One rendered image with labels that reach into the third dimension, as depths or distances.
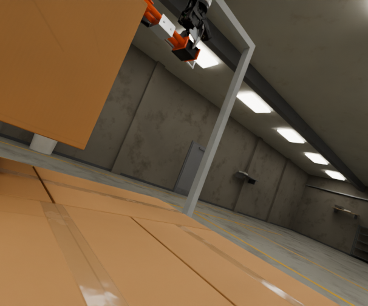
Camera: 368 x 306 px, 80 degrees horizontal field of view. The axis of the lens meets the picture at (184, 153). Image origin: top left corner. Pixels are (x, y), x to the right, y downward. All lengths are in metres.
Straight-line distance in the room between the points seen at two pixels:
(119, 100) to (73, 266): 7.06
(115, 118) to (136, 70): 1.70
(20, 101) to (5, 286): 0.33
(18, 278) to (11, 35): 0.40
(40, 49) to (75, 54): 0.06
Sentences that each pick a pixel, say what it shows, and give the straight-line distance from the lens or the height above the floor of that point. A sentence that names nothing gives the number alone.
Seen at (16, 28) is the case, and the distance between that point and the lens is 0.54.
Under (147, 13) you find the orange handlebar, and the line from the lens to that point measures 0.94.
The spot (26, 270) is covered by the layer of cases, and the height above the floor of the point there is 0.54.
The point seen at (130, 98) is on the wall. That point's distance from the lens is 7.45.
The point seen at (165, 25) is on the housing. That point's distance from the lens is 0.92.
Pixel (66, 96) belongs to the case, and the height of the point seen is 0.77.
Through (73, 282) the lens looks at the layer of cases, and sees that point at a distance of 0.32.
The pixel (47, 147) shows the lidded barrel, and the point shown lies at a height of 0.15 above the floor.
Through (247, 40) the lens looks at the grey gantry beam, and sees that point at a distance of 4.14.
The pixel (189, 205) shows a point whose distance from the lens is 3.46.
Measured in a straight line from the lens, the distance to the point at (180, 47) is 0.97.
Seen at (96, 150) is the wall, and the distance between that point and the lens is 7.16.
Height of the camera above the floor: 0.70
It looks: 6 degrees up
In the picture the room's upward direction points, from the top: 21 degrees clockwise
